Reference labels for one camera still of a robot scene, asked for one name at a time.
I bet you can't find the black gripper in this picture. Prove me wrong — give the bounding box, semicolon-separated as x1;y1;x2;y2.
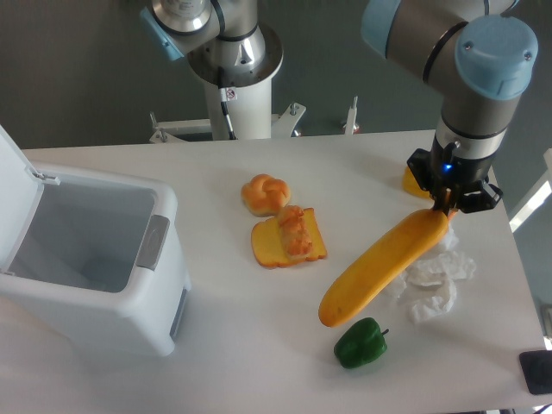
407;140;503;218

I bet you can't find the long yellow baguette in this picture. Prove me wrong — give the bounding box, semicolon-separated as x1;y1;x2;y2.
318;209;449;328

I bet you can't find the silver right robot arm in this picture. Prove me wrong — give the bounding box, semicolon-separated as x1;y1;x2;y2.
361;1;538;215

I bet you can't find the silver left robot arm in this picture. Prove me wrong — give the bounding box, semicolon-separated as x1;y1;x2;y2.
141;1;306;141

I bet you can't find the yellow bread piece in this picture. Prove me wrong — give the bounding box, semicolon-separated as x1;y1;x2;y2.
402;166;432;199

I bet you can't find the knotted bread roll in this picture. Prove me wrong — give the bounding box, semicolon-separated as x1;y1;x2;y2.
241;173;292;216

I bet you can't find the toast bread slice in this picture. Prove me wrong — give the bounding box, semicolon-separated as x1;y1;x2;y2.
251;208;328;268

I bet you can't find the white trash can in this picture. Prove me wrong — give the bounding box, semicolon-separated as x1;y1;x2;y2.
1;166;191;356

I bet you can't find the white trash can lid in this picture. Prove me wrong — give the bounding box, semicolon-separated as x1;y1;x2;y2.
1;127;60;270

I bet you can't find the crumpled white paper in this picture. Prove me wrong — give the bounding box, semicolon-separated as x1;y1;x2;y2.
383;229;476;323

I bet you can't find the small croissant pastry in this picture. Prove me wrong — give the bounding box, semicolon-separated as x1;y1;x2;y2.
277;205;313;260

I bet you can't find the green bell pepper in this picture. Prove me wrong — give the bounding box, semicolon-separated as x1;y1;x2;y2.
334;317;388;369

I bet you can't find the black device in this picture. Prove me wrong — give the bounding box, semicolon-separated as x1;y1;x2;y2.
518;349;551;395

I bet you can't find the white stand frame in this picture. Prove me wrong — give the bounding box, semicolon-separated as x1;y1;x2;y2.
147;95;361;144

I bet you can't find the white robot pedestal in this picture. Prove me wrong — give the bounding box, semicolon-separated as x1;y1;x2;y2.
203;79;272;141

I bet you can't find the black cable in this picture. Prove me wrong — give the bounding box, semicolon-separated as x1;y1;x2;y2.
216;66;238;141

